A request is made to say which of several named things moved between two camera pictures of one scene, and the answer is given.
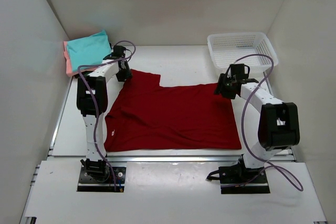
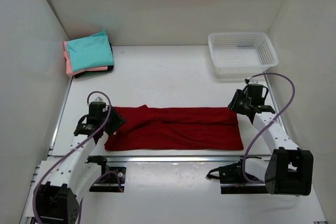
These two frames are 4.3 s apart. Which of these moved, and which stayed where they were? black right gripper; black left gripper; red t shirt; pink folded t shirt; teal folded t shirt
Moved: red t shirt; black left gripper; black right gripper
Stayed: pink folded t shirt; teal folded t shirt
